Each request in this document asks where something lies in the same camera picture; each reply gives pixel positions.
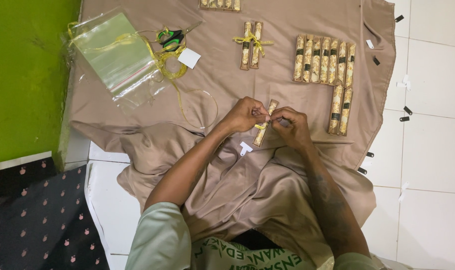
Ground person's left hand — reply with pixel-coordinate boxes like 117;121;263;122
223;97;271;134

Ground person's right hand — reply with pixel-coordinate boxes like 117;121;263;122
269;106;314;151

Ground beige cloth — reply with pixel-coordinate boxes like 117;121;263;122
68;0;397;265

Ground row of gold patterned boxes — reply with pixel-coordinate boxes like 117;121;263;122
292;34;356;137

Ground gold ribbon bow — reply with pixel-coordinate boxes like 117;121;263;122
233;31;275;57

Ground white square card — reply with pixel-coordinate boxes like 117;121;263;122
177;47;202;70

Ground long gold ribbon coil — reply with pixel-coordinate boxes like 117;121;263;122
67;21;219;130

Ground green black scissors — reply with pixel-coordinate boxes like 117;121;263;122
157;21;203;52

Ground white paper scrap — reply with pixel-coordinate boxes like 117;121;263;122
398;181;410;203
396;74;412;92

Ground stack of clear plastic bags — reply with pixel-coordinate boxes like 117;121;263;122
60;7;172;114

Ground light green printed shirt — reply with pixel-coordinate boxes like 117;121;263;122
125;202;386;270

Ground black mat with pink print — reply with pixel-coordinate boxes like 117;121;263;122
0;157;110;270

